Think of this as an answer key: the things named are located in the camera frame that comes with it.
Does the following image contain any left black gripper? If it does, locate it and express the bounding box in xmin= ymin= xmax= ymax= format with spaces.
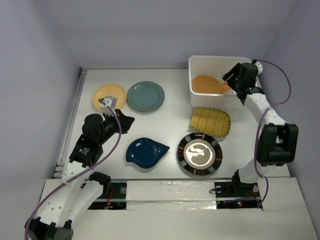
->
xmin=97 ymin=108 xmax=135 ymax=145

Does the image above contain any orange woven boat-shaped basket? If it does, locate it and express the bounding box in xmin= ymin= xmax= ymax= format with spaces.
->
xmin=220 ymin=81 xmax=233 ymax=94

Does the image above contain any round woven orange basket plate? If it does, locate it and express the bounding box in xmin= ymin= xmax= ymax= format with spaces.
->
xmin=191 ymin=75 xmax=222 ymax=94

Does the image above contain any dark blue leaf-shaped plate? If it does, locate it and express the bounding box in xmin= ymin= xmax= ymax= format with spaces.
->
xmin=125 ymin=137 xmax=170 ymax=169

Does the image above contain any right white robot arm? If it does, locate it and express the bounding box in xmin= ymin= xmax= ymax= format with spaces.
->
xmin=217 ymin=60 xmax=299 ymax=198

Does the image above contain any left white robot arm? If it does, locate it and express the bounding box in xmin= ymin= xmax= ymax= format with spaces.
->
xmin=24 ymin=107 xmax=135 ymax=240

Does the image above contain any white plastic bin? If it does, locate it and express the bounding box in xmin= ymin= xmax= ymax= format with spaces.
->
xmin=188 ymin=55 xmax=251 ymax=109

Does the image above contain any teal round plate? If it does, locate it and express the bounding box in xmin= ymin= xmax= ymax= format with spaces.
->
xmin=127 ymin=81 xmax=165 ymax=113

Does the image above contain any yellow round plate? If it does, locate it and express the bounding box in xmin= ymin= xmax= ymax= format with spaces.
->
xmin=92 ymin=83 xmax=127 ymax=111

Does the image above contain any yellow woven bamboo tray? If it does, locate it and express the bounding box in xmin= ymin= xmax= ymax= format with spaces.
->
xmin=189 ymin=107 xmax=231 ymax=138

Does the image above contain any silver foil taped panel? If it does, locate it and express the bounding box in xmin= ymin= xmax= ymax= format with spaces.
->
xmin=125 ymin=180 xmax=217 ymax=211

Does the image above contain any dark round patterned plate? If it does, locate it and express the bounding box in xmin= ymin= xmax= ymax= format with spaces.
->
xmin=176 ymin=133 xmax=223 ymax=176

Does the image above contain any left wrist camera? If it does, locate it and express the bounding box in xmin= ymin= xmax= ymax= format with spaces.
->
xmin=98 ymin=96 xmax=117 ymax=115

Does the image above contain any aluminium frame rail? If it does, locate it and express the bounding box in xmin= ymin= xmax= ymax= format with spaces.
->
xmin=51 ymin=67 xmax=87 ymax=179

